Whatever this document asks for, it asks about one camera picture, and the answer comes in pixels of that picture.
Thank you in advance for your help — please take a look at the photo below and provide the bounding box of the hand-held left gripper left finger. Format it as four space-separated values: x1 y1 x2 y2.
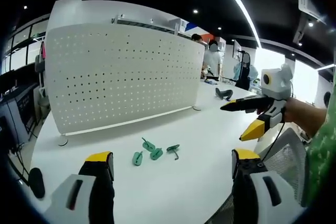
43 151 116 224

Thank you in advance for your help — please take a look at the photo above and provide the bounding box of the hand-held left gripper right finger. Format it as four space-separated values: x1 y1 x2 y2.
230 148 307 224

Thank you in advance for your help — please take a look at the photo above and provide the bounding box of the green hook assembly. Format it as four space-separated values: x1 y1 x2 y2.
166 144 181 162
150 147 164 161
132 151 144 166
141 137 156 153

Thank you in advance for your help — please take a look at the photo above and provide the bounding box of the white perforated mounting plate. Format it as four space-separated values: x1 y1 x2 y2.
44 25 206 146

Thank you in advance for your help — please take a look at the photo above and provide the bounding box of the black curved object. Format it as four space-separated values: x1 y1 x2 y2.
215 87 234 101

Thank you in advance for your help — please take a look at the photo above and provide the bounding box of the black cylindrical object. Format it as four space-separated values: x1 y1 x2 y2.
28 167 46 199

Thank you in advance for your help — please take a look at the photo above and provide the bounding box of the person's green patterned clothing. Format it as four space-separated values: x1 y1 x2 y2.
304 70 336 208

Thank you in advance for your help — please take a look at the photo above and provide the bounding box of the ceiling light strip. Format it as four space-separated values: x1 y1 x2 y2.
211 0 262 49

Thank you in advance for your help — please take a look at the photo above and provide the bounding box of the ceiling air conditioner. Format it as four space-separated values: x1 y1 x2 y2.
296 0 330 24

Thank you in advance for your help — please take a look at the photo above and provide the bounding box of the black equipment rack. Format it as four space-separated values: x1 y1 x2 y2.
0 69 43 156

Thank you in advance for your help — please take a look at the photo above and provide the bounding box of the white shelf rack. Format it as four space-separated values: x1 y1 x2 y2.
110 15 196 40

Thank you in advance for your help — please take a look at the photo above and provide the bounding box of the white divider panel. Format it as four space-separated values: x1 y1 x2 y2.
49 0 182 38

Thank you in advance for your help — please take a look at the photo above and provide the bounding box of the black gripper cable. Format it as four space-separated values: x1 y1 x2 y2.
261 81 293 162

